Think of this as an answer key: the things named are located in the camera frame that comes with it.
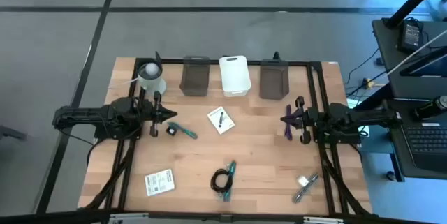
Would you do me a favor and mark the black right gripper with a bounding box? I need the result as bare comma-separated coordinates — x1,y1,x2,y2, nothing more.
280,95,319,145

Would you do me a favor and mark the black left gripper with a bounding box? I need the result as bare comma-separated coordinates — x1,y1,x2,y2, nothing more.
140,91,178,138

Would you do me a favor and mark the short teal cable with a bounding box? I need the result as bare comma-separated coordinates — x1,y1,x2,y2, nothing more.
167,121,199,140

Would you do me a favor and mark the white card with tool print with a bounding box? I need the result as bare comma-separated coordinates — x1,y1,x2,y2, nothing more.
206,105,236,135

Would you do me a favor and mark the white labelled packet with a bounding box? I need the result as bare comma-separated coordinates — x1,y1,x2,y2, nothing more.
144,168,176,197

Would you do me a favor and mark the teal pen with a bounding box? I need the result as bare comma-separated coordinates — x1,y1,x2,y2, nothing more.
222,160,238,203

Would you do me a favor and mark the black USB cable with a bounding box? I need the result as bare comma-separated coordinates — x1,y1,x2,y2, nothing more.
210,167,234,194

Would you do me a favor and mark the smoky translucent plastic bin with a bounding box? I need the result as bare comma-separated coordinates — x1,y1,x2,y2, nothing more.
258,59,291,100
179,55,212,97

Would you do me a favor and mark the white plastic bin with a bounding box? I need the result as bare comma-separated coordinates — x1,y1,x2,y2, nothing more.
219,54,252,98

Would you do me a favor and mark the black side desk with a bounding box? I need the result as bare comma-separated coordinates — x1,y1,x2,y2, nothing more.
371,17,447,181

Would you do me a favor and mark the black laptop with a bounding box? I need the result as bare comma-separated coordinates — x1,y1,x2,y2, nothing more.
400,121,447,174

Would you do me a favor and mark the black drink can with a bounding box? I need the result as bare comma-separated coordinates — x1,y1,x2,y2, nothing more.
413,94,447,120

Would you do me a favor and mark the black power brick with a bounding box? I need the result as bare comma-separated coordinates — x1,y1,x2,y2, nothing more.
397,20,424,52

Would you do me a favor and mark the black computer monitor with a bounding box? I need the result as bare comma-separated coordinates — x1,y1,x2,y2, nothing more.
400,47,447,78

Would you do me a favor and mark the grey chair base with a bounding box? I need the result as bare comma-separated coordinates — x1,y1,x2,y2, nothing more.
0,125,27,141

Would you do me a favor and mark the white lamp cord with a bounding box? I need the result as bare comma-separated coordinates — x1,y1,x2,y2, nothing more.
107,77,140,89

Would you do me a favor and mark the black aluminium table frame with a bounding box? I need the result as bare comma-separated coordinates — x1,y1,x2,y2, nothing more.
77,51,374,224

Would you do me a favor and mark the white diagonal cable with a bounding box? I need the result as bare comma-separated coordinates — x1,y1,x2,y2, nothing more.
383,30,447,78

